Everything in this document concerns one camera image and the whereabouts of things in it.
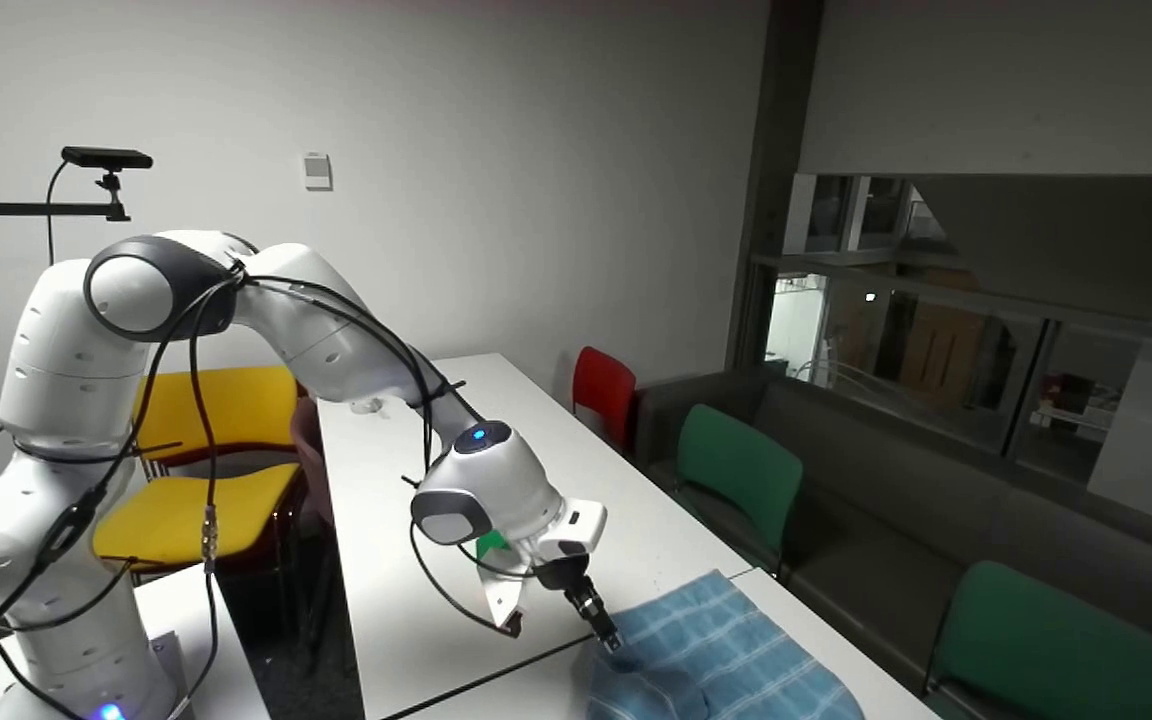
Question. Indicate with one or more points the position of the blue checked towel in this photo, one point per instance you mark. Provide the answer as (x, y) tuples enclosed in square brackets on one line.
[(737, 653)]

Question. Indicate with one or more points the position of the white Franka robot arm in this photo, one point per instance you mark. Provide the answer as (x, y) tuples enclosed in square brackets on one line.
[(69, 387)]

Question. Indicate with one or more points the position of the red chair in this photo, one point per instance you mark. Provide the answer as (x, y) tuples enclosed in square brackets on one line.
[(601, 387)]

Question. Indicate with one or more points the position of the white wall switch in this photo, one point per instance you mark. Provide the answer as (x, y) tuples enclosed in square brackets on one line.
[(320, 169)]

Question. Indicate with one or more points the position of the yellow chair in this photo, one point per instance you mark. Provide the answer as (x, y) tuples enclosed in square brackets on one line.
[(217, 404)]

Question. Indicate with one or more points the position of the interior glass window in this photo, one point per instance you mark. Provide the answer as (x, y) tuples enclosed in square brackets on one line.
[(949, 346)]

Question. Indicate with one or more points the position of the green chair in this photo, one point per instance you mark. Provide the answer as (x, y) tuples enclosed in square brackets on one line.
[(1069, 653), (737, 467)]

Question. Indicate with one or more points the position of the white side table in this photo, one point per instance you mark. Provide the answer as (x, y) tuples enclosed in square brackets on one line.
[(223, 664)]

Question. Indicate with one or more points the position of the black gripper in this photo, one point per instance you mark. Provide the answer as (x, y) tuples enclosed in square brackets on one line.
[(562, 573)]

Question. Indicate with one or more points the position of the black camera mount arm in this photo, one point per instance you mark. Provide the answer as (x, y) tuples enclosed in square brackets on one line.
[(31, 206)]

